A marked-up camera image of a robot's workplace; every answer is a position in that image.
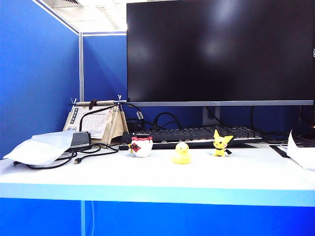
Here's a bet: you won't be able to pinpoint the white jar doll red trim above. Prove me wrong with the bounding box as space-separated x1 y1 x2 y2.
128 134 154 158

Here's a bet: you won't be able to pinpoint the black mechanical keyboard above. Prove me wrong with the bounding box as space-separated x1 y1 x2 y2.
119 125 264 151

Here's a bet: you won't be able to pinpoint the beige tent desk calendar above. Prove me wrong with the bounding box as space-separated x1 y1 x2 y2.
63 94 129 145

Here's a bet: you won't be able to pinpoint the yellow rubber duck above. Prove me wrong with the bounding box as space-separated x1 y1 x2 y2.
171 142 192 165

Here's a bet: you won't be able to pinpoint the grey monitor stand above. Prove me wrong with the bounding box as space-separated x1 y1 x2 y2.
202 106 221 127

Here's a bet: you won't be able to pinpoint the yellow Pichu figure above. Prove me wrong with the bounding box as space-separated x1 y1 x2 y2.
212 129 234 158

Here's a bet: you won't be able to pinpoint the black grey adapter hub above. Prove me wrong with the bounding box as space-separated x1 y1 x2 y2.
70 131 92 148

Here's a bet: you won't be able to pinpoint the large black computer monitor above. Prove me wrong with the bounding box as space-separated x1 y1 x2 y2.
126 0 315 107

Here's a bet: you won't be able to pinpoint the white plastic bag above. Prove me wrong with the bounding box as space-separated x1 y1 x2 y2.
2 130 75 166

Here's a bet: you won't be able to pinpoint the white paper sheet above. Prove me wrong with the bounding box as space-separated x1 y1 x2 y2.
286 128 315 171

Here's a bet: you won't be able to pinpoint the black looped cable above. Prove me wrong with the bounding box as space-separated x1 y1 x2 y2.
150 112 183 130

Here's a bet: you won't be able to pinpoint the black cable with ferrite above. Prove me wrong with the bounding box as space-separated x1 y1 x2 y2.
79 102 144 135

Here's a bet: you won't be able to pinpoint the black USB cable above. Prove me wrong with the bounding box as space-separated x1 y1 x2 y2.
13 143 120 171

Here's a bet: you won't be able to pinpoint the aluminium partition post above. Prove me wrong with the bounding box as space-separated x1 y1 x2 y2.
78 31 85 102

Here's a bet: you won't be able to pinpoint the black monitor cables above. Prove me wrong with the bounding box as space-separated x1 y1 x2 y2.
250 106 295 144

